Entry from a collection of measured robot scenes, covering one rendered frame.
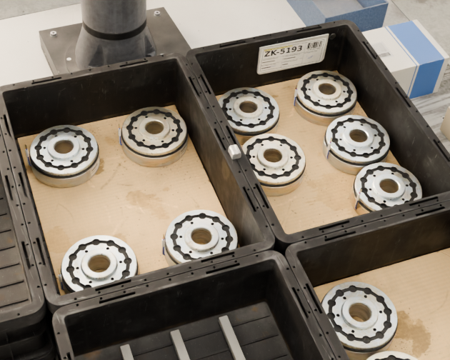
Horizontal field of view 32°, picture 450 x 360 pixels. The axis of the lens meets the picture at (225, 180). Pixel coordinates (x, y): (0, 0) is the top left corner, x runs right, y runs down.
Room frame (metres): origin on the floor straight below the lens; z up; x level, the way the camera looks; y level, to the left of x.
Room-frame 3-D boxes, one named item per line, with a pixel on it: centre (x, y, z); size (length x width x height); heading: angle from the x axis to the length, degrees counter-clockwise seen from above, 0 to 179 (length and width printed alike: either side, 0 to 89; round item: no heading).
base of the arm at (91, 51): (1.14, 0.23, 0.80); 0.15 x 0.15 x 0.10
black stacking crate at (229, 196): (0.72, 0.14, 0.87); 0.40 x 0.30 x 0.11; 24
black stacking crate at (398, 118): (0.85, -0.13, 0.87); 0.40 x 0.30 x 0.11; 24
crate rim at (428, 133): (0.85, -0.13, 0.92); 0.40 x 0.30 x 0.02; 24
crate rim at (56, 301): (0.72, 0.14, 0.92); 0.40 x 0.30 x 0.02; 24
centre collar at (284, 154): (0.82, -0.07, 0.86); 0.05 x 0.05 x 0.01
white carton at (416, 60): (1.19, -0.29, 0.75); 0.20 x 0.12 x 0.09; 117
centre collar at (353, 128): (0.88, -0.20, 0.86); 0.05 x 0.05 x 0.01
